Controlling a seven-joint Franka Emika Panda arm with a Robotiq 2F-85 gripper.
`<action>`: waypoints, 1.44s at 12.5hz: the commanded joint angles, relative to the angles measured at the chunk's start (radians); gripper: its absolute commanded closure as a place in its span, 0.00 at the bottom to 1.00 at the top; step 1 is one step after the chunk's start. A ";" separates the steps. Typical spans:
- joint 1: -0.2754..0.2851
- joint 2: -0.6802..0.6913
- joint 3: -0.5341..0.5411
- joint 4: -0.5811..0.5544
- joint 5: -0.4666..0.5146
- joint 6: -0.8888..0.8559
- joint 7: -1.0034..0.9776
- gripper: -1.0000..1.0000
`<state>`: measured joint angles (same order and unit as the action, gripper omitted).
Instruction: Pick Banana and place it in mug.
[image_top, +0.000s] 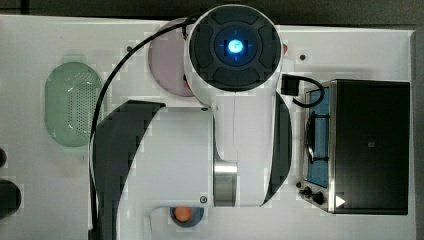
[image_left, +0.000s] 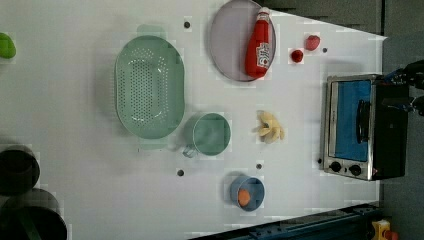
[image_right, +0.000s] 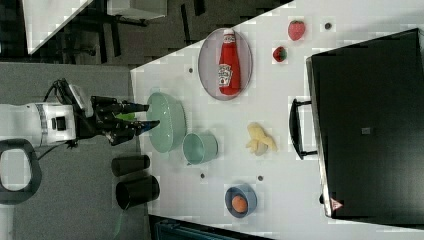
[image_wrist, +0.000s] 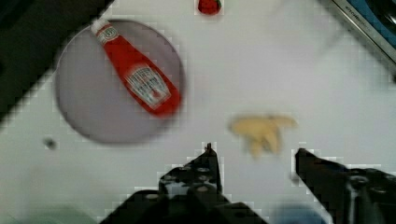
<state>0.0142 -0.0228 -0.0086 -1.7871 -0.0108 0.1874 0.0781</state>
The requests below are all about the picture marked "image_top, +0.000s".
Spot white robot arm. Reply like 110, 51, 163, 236
90, 4, 292, 240

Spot lilac round plate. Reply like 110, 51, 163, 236
148, 28, 193, 97

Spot blue cup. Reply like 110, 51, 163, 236
170, 207, 204, 228

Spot orange ball in cup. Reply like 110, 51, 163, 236
174, 207, 192, 223

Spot red strawberry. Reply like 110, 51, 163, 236
283, 44, 288, 55

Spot green perforated colander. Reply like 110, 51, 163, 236
44, 62, 102, 147

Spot black toaster oven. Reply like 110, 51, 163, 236
297, 79, 410, 215

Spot black round base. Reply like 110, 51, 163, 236
0, 146, 23, 220

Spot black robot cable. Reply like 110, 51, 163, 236
88, 13, 205, 234

